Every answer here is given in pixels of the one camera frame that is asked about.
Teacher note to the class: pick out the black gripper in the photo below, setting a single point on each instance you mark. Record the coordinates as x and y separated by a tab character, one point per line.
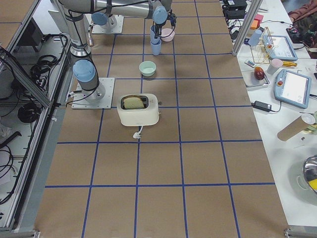
156	27

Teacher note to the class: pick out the blue cup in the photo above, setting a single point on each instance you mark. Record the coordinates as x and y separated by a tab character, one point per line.
153	38
156	48
255	38

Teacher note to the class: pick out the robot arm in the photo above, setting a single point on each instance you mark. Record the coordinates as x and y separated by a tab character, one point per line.
90	24
104	20

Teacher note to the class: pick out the pink bowl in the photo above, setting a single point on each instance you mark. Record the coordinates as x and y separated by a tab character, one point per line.
167	34

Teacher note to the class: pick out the mint green bowl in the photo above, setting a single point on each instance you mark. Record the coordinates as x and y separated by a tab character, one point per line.
147	68

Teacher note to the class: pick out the bread slice in toaster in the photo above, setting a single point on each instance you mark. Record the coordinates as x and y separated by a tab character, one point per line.
134	102

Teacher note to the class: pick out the cream white toaster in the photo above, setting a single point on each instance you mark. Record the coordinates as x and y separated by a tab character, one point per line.
149	115

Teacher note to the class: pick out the blue cup on rack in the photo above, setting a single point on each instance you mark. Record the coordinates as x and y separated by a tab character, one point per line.
255	38

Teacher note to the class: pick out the white metal tray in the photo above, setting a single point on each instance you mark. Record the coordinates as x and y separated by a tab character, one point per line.
253	83

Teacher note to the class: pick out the red yellow mango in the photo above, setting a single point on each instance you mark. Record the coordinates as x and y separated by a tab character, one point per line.
259	73

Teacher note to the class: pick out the teach pendant tablet far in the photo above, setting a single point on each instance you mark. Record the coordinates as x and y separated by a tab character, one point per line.
279	47

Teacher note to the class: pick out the teach pendant tablet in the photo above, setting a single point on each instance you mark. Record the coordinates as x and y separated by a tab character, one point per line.
279	47
292	88

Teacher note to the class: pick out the pink cup on desk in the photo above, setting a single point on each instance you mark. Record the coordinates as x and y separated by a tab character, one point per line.
274	65

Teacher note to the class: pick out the black power adapter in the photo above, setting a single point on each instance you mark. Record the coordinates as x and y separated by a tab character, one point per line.
261	106

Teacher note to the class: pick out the teach pendant tablet near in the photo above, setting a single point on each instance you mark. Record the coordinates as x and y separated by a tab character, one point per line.
292	88

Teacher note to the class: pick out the cardboard tube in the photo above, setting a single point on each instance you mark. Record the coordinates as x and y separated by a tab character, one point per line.
298	125

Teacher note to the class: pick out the steel mixing bowl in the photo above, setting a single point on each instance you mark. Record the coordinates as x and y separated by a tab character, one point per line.
307	180

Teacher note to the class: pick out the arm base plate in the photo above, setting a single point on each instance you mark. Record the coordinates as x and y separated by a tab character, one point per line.
101	98
96	29

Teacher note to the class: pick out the aluminium frame post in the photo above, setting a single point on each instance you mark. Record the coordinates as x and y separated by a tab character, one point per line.
252	11

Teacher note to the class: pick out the gold wire rack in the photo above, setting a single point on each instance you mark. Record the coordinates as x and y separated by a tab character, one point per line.
259	53

